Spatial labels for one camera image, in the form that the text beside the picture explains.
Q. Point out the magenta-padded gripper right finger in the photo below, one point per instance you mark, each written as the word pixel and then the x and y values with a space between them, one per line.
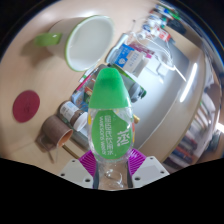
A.
pixel 148 170

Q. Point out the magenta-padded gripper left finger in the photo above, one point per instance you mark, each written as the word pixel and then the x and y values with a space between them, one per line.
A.
pixel 78 171

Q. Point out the clear bottle with green cap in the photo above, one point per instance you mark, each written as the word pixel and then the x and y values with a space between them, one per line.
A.
pixel 111 126

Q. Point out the brown mug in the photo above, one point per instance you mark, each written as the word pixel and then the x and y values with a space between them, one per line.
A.
pixel 55 130

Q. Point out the small jar with white lid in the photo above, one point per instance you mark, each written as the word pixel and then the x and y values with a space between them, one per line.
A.
pixel 71 113

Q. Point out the grey shaker bottle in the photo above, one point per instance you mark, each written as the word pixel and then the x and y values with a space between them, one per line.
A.
pixel 137 89

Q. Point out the flat round red coaster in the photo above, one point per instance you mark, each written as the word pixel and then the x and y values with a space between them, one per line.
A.
pixel 26 106

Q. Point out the under-shelf light bar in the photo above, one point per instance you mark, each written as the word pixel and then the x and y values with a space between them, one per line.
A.
pixel 188 83

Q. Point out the blue and white carton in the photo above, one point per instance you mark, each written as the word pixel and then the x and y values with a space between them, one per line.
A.
pixel 128 59

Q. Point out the red and white can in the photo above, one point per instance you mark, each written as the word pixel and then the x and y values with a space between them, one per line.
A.
pixel 164 35

